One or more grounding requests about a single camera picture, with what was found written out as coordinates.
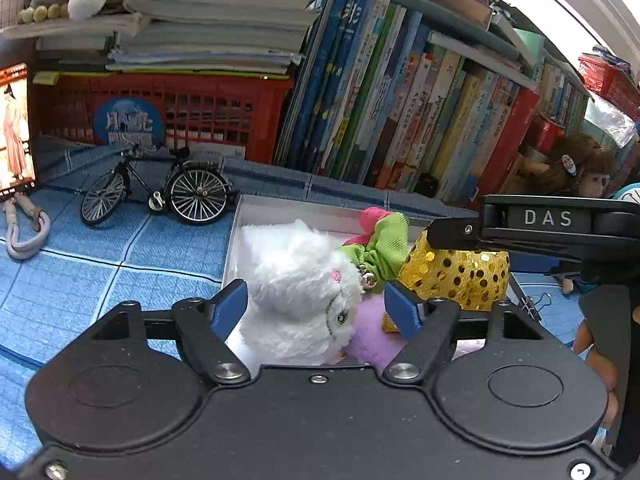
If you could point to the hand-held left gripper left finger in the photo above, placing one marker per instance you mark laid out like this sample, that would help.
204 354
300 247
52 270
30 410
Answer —
230 307

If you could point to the gold sequin pouch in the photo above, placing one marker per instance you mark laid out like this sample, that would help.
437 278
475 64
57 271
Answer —
450 275

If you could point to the black binder clip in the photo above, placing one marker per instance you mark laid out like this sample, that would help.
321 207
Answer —
530 305

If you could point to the white plush cat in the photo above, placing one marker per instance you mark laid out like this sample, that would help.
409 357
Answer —
290 280

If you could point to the gridded board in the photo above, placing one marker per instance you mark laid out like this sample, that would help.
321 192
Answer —
12 5

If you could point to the clear plastic bag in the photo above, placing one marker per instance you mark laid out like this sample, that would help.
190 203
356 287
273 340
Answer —
610 120

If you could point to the small red plastic basket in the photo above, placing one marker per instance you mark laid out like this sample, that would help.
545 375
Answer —
610 75

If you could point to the blue cat robot plush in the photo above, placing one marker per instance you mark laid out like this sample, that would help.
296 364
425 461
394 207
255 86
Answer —
630 191

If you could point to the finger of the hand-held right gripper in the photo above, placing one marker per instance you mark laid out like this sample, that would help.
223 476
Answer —
455 234

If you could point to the small black jar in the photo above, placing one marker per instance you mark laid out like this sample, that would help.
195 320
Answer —
427 185

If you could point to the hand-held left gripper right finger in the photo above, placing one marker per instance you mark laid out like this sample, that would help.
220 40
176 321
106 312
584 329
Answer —
402 310

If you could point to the white shallow box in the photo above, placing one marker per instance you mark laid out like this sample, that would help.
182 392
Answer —
280 210

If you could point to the red plastic basket with sticker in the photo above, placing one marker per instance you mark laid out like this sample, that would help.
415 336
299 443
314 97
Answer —
210 105

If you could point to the blue checked tablecloth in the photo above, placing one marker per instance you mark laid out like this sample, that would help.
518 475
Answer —
150 260

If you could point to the person's right hand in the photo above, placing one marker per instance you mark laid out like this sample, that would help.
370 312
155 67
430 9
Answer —
602 367

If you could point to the brown-haired doll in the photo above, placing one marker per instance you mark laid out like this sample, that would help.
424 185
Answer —
585 165

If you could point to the stack of flat books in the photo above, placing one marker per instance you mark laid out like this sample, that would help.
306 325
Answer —
200 35

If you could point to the green and pink scrunchie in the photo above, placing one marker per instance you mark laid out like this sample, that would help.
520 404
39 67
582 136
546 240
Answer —
385 250

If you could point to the smartphone with lit screen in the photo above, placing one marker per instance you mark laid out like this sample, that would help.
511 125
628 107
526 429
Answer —
17 130

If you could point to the row of upright books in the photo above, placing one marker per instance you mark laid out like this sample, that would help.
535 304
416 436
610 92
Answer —
400 110

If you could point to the black model bicycle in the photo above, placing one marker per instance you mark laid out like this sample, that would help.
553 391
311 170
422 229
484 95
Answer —
197 195

